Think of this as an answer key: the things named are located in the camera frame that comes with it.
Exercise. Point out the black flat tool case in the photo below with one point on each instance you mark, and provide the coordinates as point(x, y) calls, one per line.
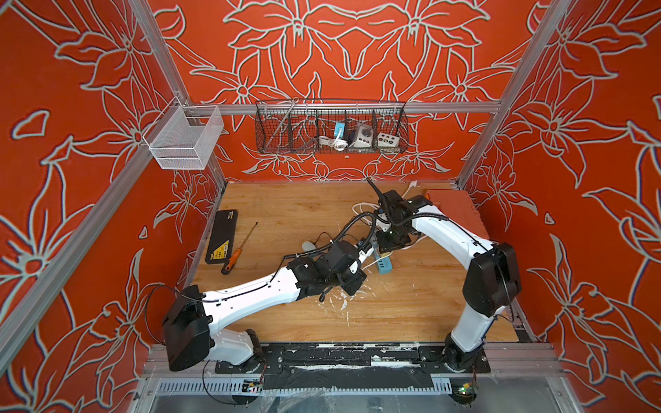
point(220, 244)

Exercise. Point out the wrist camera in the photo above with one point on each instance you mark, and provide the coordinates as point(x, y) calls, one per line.
point(395, 207)
point(341, 256)

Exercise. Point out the clear plastic wall bin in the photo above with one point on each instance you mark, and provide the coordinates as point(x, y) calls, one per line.
point(176, 144)

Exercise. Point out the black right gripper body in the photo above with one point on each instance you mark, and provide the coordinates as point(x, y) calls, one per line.
point(392, 238)

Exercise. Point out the white bluetooth headset case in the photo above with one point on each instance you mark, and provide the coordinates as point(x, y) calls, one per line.
point(308, 246)

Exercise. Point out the blue box in basket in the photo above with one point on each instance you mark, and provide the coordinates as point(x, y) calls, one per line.
point(339, 130)

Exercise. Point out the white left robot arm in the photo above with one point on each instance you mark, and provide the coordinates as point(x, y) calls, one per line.
point(196, 326)

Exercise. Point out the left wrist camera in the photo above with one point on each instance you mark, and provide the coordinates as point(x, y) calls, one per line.
point(341, 256)

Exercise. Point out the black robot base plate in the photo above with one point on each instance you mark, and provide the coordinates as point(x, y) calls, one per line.
point(354, 366)

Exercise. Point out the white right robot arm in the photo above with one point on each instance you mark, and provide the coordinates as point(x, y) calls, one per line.
point(492, 274)

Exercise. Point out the blue usb charger hub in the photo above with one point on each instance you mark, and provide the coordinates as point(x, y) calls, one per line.
point(383, 262)

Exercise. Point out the black wire wall basket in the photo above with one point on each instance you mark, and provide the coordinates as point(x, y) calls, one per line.
point(301, 126)

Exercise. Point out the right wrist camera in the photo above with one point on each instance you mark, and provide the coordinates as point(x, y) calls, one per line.
point(395, 207)

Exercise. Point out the white socket cube in basket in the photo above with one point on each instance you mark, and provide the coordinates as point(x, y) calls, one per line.
point(387, 142)

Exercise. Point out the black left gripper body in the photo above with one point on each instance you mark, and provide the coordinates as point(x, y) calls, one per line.
point(351, 282)

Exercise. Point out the white power strip in basket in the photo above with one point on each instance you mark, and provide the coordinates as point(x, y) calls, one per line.
point(363, 137)

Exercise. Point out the orange plastic tool case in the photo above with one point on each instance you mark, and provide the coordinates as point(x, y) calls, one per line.
point(458, 206)

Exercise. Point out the orange handled screwdriver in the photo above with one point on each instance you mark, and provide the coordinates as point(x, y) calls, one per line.
point(227, 269)

